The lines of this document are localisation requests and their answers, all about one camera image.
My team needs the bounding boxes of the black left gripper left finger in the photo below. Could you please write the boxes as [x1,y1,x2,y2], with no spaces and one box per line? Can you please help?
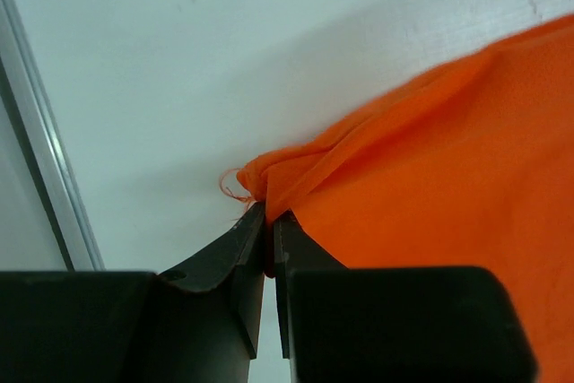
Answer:
[1,204,265,382]

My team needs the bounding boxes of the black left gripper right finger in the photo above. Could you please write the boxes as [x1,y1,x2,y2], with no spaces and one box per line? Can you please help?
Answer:
[274,214,538,382]

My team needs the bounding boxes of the orange t shirt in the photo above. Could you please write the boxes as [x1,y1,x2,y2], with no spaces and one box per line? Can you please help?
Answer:
[236,16,573,382]

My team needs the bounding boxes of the aluminium frame rail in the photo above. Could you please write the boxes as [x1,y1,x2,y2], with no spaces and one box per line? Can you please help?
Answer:
[1,0,105,271]

